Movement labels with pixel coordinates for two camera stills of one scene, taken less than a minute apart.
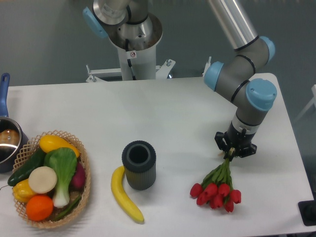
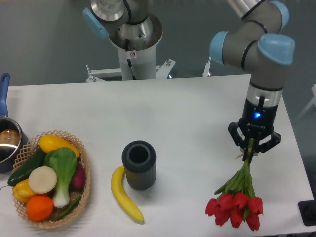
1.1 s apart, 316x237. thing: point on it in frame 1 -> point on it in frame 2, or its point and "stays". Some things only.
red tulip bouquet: [216, 189] -> [237, 202]
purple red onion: [78, 182] stays
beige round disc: [42, 179] stays
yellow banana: [116, 185] stays
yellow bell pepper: [22, 191] stays
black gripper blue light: [237, 139] -> [257, 121]
